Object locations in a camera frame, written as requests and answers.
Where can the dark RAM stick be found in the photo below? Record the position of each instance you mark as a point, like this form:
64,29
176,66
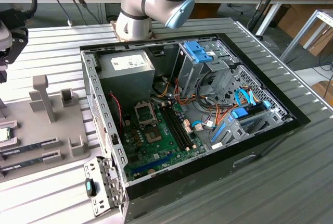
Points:
26,162
26,148

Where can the blue expansion slot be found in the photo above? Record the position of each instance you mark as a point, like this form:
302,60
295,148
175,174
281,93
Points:
153,163

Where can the black case fan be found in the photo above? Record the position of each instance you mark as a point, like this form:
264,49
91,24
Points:
114,114

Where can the black RAM slot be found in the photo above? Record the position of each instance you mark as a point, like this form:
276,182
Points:
175,130
181,127

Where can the black open PC case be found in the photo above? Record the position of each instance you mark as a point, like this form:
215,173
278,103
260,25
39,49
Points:
182,182

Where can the blue plastic drive latch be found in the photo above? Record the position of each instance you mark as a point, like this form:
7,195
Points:
197,52

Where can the black latch with blue tab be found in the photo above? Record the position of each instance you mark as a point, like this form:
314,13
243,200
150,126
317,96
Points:
89,186

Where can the CPU socket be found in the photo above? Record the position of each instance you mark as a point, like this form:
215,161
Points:
153,135

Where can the aluminium profile frame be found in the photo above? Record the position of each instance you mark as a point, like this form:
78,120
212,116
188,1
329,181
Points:
299,35

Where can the grey metal disk bay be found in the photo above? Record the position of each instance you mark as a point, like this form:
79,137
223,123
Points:
234,132

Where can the grey plastic parts rack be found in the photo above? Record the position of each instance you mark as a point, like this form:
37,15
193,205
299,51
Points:
31,135

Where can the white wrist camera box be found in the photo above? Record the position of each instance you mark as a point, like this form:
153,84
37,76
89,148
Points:
5,36

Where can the hard disk in blue carrier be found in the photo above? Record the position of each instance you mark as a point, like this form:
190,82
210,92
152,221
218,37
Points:
239,113

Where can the large brown cardboard box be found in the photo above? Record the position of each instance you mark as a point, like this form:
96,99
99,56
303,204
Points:
291,20

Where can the green motherboard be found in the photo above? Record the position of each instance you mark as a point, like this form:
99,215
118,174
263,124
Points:
145,153

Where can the grey hinged slot bracket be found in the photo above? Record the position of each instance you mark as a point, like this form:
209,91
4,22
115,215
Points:
91,168

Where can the grey power supply unit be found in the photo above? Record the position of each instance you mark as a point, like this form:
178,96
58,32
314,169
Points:
125,83

